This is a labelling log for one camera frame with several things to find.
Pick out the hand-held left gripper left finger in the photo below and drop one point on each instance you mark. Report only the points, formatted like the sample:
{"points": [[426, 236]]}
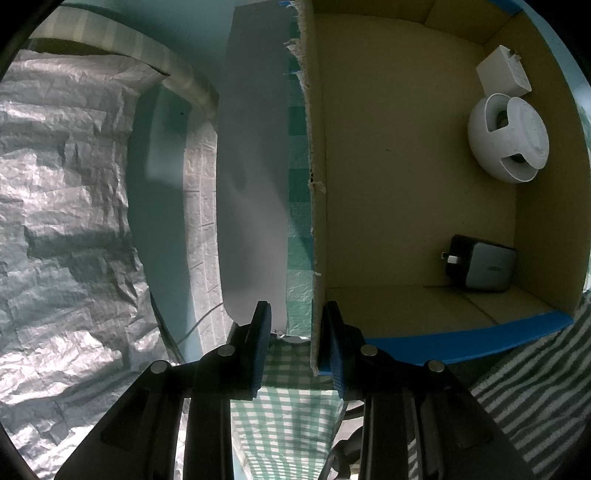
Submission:
{"points": [[258, 355]]}

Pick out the dark grey charger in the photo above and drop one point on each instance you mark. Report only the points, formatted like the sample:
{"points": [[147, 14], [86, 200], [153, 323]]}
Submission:
{"points": [[489, 267]]}

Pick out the silver crinkled foil sheet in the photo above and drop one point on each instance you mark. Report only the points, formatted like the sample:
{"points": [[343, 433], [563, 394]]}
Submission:
{"points": [[69, 230]]}

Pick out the green checked cloth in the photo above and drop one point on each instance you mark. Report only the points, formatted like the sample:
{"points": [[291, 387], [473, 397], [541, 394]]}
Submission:
{"points": [[286, 415]]}

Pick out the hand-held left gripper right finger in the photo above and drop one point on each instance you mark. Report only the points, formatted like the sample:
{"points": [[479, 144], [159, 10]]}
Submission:
{"points": [[332, 360]]}

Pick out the grey white striped cloth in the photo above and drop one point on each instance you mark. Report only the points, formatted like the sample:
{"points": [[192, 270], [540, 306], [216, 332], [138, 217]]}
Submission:
{"points": [[531, 406]]}

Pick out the pale striped fabric strip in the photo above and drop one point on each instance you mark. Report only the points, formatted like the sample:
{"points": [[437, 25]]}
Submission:
{"points": [[138, 41]]}

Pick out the blue cardboard box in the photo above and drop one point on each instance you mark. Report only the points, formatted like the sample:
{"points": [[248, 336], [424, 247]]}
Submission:
{"points": [[392, 161]]}

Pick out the white plug charger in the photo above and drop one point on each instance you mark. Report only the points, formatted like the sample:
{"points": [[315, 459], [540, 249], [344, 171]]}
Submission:
{"points": [[503, 74]]}

